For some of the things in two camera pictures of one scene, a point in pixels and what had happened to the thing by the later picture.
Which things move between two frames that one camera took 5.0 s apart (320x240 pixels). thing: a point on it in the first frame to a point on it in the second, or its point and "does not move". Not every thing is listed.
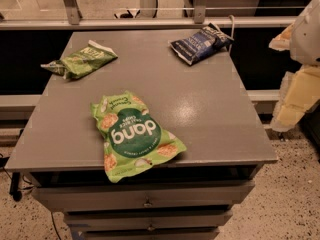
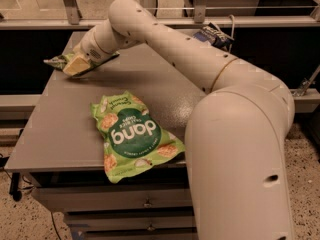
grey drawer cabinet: (209, 106) does not move
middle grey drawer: (147, 220) does not move
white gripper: (307, 40) to (88, 49)
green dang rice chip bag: (133, 139) does not move
